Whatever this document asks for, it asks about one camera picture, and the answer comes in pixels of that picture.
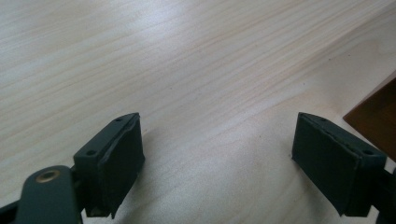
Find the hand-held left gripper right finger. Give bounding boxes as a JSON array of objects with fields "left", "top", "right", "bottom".
[{"left": 291, "top": 111, "right": 388, "bottom": 217}]

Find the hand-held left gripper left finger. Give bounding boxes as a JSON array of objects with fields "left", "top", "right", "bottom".
[{"left": 73, "top": 112, "right": 146, "bottom": 219}]

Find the brown wooden board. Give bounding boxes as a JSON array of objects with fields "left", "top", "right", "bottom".
[{"left": 342, "top": 70, "right": 396, "bottom": 162}]

